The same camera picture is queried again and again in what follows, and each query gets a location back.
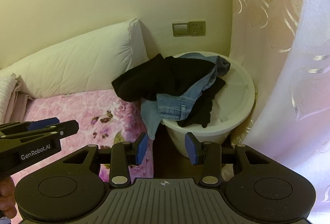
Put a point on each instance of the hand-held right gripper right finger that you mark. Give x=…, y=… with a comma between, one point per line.
x=191, y=149

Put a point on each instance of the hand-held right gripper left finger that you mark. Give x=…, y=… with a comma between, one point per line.
x=142, y=149

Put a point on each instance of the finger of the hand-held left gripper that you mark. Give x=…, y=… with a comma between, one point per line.
x=43, y=124
x=67, y=128

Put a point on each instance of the white laundry basket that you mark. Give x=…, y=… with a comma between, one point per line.
x=239, y=95

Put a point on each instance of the black knit garment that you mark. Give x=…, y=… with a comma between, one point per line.
x=154, y=77

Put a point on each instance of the person's left hand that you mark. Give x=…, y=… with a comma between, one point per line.
x=7, y=198

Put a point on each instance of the pink floral blanket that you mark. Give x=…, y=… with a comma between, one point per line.
x=77, y=110

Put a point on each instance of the black cloth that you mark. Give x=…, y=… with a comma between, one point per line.
x=203, y=108

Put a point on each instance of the blue jeans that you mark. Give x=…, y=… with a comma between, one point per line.
x=175, y=108

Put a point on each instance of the folded striped quilt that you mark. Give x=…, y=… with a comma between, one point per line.
x=6, y=92

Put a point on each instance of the white quilted pillow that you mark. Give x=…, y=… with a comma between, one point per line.
x=77, y=64

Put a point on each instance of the pink patterned curtain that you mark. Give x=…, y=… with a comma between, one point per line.
x=283, y=59

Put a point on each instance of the wall switch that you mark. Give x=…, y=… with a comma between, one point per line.
x=180, y=29

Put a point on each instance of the wall socket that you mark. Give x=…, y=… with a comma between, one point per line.
x=198, y=27

